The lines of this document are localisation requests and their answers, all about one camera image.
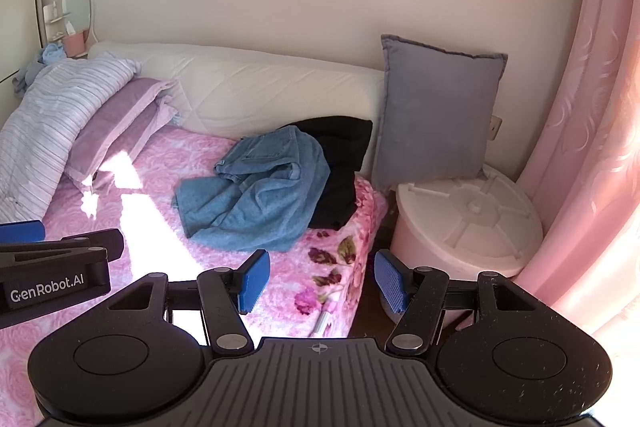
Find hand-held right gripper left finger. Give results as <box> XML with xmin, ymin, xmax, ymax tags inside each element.
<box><xmin>107</xmin><ymin>249</ymin><xmax>271</xmax><ymax>354</ymax></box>

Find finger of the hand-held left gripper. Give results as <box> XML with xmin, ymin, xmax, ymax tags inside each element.
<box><xmin>0</xmin><ymin>220</ymin><xmax>47</xmax><ymax>244</ymax></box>
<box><xmin>0</xmin><ymin>229</ymin><xmax>125</xmax><ymax>262</ymax></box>

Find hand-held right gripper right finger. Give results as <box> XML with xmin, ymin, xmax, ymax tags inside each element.
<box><xmin>374</xmin><ymin>249</ymin><xmax>548</xmax><ymax>354</ymax></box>

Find blue denim jeans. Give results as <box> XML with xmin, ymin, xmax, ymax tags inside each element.
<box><xmin>172</xmin><ymin>167</ymin><xmax>326</xmax><ymax>254</ymax></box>
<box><xmin>214</xmin><ymin>126</ymin><xmax>332</xmax><ymax>208</ymax></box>

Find white and pink stick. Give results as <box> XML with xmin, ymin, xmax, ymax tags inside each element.
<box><xmin>310</xmin><ymin>292</ymin><xmax>346</xmax><ymax>338</ymax></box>

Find white round plastic tub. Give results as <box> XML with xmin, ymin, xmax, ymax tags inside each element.
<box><xmin>389</xmin><ymin>166</ymin><xmax>543</xmax><ymax>323</ymax></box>

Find striped lilac duvet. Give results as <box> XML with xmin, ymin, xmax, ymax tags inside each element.
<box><xmin>0</xmin><ymin>57</ymin><xmax>143</xmax><ymax>224</ymax></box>

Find black garment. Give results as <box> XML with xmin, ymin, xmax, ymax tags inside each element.
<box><xmin>292</xmin><ymin>116</ymin><xmax>374</xmax><ymax>230</ymax></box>

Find purple pillow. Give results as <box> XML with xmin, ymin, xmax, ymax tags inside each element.
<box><xmin>65</xmin><ymin>96</ymin><xmax>179</xmax><ymax>195</ymax></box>
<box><xmin>67</xmin><ymin>78</ymin><xmax>177</xmax><ymax>178</ymax></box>

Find pink floral blanket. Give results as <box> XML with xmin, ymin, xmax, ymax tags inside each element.
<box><xmin>0</xmin><ymin>124</ymin><xmax>388</xmax><ymax>413</ymax></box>

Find grey square cushion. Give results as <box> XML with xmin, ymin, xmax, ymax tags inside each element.
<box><xmin>372</xmin><ymin>34</ymin><xmax>508</xmax><ymax>192</ymax></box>

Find light blue cloth heap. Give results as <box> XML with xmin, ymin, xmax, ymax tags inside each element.
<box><xmin>12</xmin><ymin>44</ymin><xmax>66</xmax><ymax>95</ymax></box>

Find white quilted headboard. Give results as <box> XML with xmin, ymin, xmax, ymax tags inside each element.
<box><xmin>89</xmin><ymin>41</ymin><xmax>386</xmax><ymax>175</ymax></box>

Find pink cup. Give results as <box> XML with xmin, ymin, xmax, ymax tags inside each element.
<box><xmin>61</xmin><ymin>32</ymin><xmax>87</xmax><ymax>55</ymax></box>

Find small white shelf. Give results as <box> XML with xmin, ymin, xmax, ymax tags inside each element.
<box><xmin>42</xmin><ymin>2</ymin><xmax>71</xmax><ymax>26</ymax></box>

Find cream wardrobe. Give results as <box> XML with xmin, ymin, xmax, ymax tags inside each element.
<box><xmin>0</xmin><ymin>0</ymin><xmax>48</xmax><ymax>108</ymax></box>

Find pink curtain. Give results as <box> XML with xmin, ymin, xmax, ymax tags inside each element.
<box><xmin>515</xmin><ymin>0</ymin><xmax>640</xmax><ymax>358</ymax></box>

